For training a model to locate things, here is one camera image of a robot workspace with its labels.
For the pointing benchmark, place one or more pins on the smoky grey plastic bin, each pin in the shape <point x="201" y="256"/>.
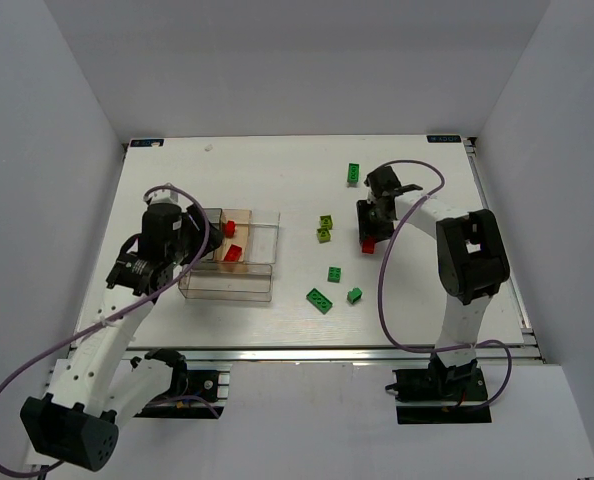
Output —
<point x="216" y="235"/>

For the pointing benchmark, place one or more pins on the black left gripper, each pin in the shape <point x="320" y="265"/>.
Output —
<point x="200" y="232"/>

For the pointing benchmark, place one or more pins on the blue label right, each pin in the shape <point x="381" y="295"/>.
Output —
<point x="443" y="138"/>

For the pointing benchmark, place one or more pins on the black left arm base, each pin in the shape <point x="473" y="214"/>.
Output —
<point x="193" y="394"/>

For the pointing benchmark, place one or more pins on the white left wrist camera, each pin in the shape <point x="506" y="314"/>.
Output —
<point x="161" y="196"/>

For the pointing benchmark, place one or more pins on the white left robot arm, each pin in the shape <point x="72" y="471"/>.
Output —
<point x="79" y="418"/>

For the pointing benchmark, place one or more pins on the small red lego brick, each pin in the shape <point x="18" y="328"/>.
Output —
<point x="230" y="228"/>

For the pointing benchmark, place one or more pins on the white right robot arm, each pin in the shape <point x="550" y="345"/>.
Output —
<point x="472" y="265"/>

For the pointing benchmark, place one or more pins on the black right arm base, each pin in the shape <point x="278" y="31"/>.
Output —
<point x="440" y="395"/>

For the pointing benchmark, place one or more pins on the blue label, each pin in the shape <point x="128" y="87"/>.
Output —
<point x="146" y="143"/>
<point x="443" y="138"/>

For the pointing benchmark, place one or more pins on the lime lego brick upper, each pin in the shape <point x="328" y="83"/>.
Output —
<point x="326" y="222"/>

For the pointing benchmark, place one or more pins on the small green lego brick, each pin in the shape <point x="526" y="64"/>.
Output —
<point x="334" y="274"/>

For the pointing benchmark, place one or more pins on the blue label left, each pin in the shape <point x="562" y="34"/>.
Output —
<point x="146" y="143"/>

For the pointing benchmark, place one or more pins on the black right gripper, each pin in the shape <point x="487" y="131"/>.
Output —
<point x="369" y="220"/>

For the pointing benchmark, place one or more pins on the green long lego far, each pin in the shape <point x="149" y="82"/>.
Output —
<point x="353" y="174"/>

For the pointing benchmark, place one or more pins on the lime lego brick lower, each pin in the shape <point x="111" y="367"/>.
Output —
<point x="323" y="235"/>

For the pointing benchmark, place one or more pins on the lime lego brick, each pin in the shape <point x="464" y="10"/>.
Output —
<point x="326" y="222"/>
<point x="323" y="235"/>

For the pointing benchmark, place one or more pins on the clear long front bin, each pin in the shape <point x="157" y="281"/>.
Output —
<point x="228" y="282"/>

